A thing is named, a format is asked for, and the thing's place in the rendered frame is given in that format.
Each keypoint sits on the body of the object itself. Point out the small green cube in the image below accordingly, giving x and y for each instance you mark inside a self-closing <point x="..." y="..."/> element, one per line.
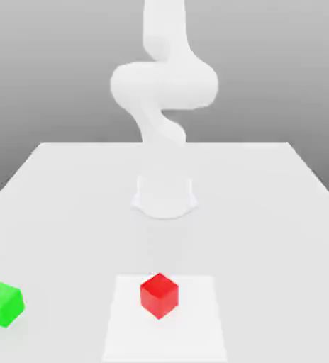
<point x="2" y="305"/>

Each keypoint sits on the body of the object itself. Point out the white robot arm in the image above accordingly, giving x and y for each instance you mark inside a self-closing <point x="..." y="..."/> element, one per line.
<point x="164" y="85"/>

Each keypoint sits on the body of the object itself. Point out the small red cube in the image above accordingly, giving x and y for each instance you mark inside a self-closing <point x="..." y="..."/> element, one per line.
<point x="159" y="295"/>

